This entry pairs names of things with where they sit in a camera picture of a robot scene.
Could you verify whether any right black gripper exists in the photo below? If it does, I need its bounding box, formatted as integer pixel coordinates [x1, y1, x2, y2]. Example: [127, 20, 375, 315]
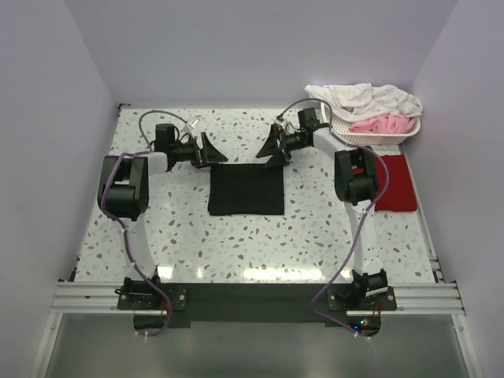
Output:
[258, 123, 309, 168]

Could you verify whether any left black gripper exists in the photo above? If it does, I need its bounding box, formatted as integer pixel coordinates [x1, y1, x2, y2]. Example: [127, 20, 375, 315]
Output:
[171, 132, 227, 169]

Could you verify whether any black t shirt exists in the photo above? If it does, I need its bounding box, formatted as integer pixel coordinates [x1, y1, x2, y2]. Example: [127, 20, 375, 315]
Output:
[208, 164, 285, 216]

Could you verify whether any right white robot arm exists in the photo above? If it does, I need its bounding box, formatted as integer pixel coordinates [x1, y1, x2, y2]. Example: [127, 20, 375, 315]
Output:
[256, 108, 389, 309]

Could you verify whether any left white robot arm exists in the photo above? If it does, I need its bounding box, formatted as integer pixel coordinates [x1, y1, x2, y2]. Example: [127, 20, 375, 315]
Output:
[97, 124, 228, 309]

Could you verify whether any white perforated laundry basket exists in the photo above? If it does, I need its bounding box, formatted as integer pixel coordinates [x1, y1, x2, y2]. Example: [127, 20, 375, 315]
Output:
[321, 102, 421, 145]

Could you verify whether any white crumpled t shirt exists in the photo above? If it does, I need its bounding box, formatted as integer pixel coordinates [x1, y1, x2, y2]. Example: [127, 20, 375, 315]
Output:
[305, 83, 423, 122]

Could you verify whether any pink crumpled t shirt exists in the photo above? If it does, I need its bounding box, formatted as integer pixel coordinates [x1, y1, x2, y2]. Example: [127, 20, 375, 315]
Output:
[349, 114, 417, 134]

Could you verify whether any folded red t shirt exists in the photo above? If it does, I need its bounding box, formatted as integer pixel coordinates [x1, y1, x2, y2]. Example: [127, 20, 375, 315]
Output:
[375, 154, 417, 213]

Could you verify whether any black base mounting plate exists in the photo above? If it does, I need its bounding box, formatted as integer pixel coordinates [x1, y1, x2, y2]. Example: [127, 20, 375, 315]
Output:
[115, 279, 398, 336]

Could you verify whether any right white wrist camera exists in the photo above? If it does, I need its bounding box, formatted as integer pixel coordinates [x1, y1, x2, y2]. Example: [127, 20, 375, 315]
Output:
[274, 115, 293, 133]

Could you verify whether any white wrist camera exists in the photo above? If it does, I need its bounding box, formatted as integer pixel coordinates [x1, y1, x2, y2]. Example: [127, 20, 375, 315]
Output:
[274, 115, 293, 133]
[183, 116, 201, 135]

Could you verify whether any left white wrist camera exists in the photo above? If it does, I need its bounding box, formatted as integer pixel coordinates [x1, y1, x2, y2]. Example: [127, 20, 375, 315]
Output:
[183, 116, 201, 135]

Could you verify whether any aluminium extrusion rail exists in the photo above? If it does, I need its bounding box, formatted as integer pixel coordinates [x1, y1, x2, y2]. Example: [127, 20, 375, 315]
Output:
[50, 282, 465, 315]

